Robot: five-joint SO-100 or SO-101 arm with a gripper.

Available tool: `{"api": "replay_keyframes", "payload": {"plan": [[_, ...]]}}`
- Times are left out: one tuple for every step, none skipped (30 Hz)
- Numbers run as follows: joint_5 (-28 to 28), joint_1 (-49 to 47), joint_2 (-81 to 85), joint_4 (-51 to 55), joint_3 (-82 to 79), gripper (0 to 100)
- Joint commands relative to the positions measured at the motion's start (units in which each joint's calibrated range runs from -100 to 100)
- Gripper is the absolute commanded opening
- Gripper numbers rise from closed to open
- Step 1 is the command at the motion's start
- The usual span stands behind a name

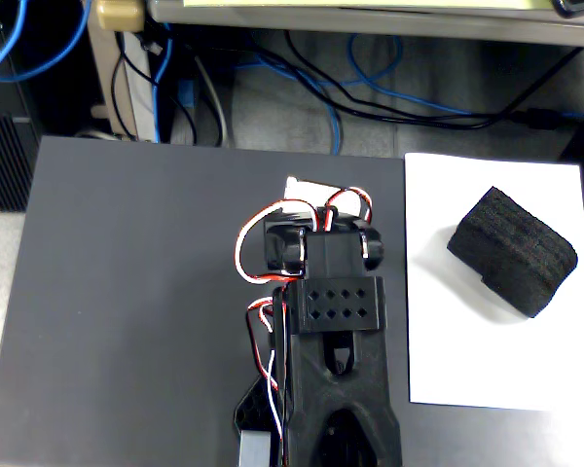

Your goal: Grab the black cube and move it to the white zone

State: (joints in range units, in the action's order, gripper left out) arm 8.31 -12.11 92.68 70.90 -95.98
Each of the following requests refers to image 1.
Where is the short blue floor cable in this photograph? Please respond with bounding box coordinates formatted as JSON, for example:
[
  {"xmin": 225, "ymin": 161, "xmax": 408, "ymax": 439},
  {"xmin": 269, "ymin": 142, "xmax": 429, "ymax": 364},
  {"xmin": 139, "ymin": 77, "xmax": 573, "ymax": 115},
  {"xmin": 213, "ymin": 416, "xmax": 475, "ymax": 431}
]
[{"xmin": 315, "ymin": 91, "xmax": 346, "ymax": 157}]

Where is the thin black cable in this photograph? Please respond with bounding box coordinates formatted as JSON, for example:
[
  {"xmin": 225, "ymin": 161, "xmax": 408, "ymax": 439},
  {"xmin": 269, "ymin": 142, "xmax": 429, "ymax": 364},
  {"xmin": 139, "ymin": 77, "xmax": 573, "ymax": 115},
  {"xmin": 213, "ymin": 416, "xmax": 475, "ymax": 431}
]
[{"xmin": 109, "ymin": 31, "xmax": 157, "ymax": 140}]

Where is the beige plastic cap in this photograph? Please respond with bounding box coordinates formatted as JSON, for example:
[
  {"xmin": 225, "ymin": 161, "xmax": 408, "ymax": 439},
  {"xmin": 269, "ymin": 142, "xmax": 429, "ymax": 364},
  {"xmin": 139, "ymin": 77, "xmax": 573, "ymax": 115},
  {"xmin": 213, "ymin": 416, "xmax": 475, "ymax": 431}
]
[{"xmin": 95, "ymin": 0, "xmax": 146, "ymax": 32}]

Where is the black floor cable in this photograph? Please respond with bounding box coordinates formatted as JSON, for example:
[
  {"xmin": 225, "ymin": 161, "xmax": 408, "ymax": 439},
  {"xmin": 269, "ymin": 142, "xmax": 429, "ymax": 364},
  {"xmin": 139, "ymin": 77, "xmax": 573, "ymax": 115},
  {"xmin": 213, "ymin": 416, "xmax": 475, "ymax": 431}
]
[
  {"xmin": 282, "ymin": 29, "xmax": 584, "ymax": 121},
  {"xmin": 260, "ymin": 51, "xmax": 562, "ymax": 131}
]

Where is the grey desk edge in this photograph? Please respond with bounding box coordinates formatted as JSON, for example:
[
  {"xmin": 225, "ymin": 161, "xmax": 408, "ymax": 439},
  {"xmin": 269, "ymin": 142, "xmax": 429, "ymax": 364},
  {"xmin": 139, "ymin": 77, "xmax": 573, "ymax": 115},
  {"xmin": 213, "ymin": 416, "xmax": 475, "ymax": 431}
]
[{"xmin": 148, "ymin": 0, "xmax": 584, "ymax": 49}]

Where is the blue looped cable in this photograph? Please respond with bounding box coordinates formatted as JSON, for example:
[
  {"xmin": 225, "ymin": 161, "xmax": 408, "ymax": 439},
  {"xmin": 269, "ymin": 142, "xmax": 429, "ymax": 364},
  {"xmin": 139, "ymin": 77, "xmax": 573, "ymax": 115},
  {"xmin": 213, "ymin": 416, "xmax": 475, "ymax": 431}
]
[{"xmin": 0, "ymin": 0, "xmax": 93, "ymax": 83}]

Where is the black vented computer case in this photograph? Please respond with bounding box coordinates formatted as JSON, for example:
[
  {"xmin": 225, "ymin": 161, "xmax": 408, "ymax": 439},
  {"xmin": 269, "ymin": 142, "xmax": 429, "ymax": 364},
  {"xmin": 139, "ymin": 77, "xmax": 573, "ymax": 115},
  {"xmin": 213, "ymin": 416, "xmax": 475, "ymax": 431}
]
[{"xmin": 0, "ymin": 115, "xmax": 41, "ymax": 213}]

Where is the beige desk leg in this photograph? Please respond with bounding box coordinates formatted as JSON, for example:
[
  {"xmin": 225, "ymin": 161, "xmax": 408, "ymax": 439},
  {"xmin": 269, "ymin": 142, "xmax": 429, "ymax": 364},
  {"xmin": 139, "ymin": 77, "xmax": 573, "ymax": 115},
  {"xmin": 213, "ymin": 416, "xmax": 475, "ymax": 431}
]
[{"xmin": 87, "ymin": 0, "xmax": 160, "ymax": 143}]

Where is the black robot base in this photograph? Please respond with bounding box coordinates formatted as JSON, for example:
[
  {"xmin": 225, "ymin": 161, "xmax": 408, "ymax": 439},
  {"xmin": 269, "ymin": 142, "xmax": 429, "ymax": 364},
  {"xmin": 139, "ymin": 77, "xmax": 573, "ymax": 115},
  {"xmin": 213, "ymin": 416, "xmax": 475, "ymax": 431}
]
[{"xmin": 233, "ymin": 377, "xmax": 281, "ymax": 467}]

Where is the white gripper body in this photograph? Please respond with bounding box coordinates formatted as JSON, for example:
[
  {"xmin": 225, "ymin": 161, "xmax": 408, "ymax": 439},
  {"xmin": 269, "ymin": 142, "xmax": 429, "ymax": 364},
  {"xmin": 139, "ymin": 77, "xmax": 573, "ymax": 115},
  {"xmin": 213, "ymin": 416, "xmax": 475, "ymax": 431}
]
[{"xmin": 284, "ymin": 176, "xmax": 371, "ymax": 220}]

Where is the black object on desk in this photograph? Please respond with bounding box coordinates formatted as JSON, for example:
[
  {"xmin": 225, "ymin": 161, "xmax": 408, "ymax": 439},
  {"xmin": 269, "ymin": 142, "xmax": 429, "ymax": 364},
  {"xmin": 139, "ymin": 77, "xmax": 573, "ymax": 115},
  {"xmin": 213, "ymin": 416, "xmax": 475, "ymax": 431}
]
[{"xmin": 550, "ymin": 0, "xmax": 584, "ymax": 19}]

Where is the grey base clamp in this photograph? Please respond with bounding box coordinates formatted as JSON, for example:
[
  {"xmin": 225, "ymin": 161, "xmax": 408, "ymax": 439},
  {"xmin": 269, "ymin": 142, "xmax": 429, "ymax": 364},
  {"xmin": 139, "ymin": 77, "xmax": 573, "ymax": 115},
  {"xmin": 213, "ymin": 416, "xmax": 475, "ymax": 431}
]
[{"xmin": 237, "ymin": 430, "xmax": 274, "ymax": 467}]

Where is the black foam cube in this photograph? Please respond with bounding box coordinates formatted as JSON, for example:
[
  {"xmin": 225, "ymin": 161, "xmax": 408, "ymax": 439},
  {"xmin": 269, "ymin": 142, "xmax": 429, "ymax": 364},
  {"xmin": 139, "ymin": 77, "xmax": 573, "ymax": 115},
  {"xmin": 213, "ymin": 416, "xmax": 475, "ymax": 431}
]
[{"xmin": 446, "ymin": 185, "xmax": 578, "ymax": 320}]

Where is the red white servo wire loop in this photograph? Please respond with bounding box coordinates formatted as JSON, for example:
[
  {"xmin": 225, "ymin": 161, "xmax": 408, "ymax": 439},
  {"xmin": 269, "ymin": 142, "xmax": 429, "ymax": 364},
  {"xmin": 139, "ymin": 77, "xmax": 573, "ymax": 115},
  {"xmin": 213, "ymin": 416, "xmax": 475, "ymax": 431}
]
[
  {"xmin": 323, "ymin": 187, "xmax": 375, "ymax": 233},
  {"xmin": 234, "ymin": 198, "xmax": 317, "ymax": 286}
]

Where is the grey cable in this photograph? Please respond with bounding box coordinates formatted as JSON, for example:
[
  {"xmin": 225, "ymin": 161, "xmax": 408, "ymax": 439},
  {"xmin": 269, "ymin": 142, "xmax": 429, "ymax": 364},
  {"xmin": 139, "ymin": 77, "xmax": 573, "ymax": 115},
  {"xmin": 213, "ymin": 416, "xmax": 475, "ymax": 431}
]
[{"xmin": 194, "ymin": 57, "xmax": 231, "ymax": 148}]

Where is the blue cable along leg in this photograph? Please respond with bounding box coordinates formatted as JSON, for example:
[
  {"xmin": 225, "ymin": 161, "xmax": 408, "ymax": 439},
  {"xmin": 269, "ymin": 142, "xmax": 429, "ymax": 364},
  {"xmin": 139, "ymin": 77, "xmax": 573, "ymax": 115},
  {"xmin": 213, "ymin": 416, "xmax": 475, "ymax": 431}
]
[{"xmin": 151, "ymin": 23, "xmax": 175, "ymax": 143}]

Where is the white paper sheet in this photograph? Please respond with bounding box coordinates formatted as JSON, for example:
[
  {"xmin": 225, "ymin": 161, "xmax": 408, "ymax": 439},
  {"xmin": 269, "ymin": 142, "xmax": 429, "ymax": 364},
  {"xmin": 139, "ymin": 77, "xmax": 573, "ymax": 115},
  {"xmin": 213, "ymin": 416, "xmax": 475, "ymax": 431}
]
[{"xmin": 403, "ymin": 152, "xmax": 584, "ymax": 413}]

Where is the long blue floor cable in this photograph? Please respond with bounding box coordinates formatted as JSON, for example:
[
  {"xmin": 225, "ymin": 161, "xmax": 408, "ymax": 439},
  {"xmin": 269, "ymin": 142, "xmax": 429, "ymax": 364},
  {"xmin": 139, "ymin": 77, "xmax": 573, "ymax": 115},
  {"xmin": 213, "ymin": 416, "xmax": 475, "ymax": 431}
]
[{"xmin": 237, "ymin": 32, "xmax": 584, "ymax": 121}]

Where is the red white black servo wire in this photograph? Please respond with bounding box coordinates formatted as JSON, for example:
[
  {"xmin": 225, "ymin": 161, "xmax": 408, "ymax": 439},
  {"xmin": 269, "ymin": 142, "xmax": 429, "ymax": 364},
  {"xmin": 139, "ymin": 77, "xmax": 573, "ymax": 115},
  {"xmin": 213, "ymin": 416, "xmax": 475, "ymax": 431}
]
[{"xmin": 245, "ymin": 296, "xmax": 293, "ymax": 467}]

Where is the blue plug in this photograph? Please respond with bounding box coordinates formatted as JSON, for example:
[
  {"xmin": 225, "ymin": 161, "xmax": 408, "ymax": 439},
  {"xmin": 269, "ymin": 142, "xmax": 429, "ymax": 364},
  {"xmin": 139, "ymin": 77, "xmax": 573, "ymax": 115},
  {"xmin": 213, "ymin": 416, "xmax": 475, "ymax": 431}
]
[{"xmin": 177, "ymin": 80, "xmax": 199, "ymax": 109}]

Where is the black work board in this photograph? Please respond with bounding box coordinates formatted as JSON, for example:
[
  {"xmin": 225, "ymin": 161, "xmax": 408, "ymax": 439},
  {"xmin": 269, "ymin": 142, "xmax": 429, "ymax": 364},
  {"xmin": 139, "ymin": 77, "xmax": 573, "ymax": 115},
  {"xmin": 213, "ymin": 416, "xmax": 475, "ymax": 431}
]
[{"xmin": 0, "ymin": 135, "xmax": 584, "ymax": 467}]

